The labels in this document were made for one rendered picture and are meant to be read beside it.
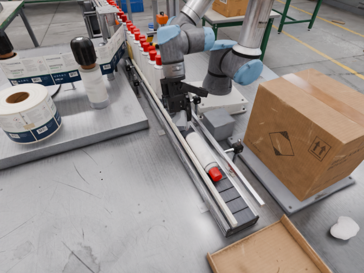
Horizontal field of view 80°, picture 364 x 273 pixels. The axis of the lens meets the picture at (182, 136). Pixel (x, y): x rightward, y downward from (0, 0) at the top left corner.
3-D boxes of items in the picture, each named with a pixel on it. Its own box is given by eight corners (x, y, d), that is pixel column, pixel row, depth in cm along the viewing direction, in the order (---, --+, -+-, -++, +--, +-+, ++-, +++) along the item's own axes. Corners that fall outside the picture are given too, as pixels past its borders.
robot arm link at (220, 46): (222, 63, 110) (227, 34, 101) (239, 73, 102) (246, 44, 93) (202, 66, 106) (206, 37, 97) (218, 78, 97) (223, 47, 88)
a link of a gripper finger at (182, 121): (175, 134, 83) (171, 111, 79) (189, 129, 84) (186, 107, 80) (178, 136, 80) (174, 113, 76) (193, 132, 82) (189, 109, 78)
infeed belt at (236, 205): (114, 38, 171) (113, 33, 168) (125, 37, 173) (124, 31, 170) (229, 235, 63) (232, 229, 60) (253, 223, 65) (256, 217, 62)
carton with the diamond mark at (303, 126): (242, 141, 88) (258, 82, 70) (286, 124, 96) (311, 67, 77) (300, 202, 69) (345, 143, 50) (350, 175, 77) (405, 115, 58)
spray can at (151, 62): (149, 91, 109) (144, 51, 95) (157, 88, 112) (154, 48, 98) (156, 96, 107) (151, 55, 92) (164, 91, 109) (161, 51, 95)
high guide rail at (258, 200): (142, 51, 128) (142, 49, 127) (144, 51, 128) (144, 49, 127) (259, 207, 57) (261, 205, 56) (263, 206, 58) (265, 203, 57)
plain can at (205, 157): (185, 133, 80) (211, 176, 66) (197, 129, 81) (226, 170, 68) (184, 143, 84) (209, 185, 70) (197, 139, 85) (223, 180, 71)
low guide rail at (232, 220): (131, 62, 129) (131, 59, 128) (134, 62, 129) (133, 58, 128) (232, 227, 59) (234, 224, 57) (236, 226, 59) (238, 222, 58)
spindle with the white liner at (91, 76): (89, 101, 104) (66, 36, 83) (108, 96, 106) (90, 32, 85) (91, 111, 98) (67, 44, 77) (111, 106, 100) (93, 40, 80)
